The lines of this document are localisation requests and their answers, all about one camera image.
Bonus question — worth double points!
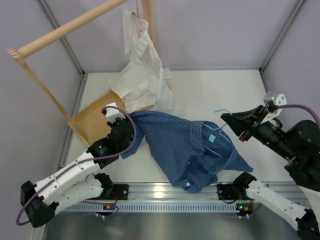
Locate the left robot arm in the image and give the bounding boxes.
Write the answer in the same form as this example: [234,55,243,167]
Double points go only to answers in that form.
[16,116,137,228]

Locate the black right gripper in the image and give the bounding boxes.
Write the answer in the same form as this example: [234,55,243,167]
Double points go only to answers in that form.
[220,105,298,160]

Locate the blue checked shirt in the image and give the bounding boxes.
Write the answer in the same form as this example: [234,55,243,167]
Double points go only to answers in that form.
[122,110,254,193]

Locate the pink wire hanger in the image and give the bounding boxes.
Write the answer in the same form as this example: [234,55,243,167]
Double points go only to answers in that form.
[135,0,149,32]

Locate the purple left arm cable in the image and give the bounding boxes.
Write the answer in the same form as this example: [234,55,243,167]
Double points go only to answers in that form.
[16,105,137,226]

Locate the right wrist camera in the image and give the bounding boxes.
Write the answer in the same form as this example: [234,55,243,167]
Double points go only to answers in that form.
[263,91,288,118]

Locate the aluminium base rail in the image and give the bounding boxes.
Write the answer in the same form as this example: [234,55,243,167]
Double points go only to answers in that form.
[74,181,308,201]

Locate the aluminium frame post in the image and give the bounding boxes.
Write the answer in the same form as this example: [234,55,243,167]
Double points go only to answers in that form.
[258,0,308,74]
[36,0,87,170]

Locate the aluminium frame post left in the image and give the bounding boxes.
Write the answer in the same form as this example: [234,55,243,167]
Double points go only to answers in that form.
[36,0,87,170]

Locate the aluminium frame post right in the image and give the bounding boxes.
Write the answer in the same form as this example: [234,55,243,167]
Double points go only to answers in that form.
[258,0,308,74]

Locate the slotted cable duct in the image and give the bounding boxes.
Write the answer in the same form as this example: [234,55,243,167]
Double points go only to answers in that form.
[64,202,251,213]

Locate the blue wire hanger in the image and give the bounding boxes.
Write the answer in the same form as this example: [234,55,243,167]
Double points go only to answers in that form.
[203,108,233,158]

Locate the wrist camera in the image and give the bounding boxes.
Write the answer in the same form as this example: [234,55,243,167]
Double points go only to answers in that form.
[263,91,288,118]
[101,102,126,124]

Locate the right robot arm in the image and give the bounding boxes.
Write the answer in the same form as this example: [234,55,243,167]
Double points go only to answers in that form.
[217,103,320,240]

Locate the white shirt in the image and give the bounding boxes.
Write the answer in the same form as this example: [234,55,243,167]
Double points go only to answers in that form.
[109,9,174,113]

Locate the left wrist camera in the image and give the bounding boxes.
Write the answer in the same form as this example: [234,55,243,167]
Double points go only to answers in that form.
[101,102,126,124]

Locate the wooden clothes rack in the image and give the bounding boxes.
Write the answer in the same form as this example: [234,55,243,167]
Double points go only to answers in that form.
[6,0,172,148]

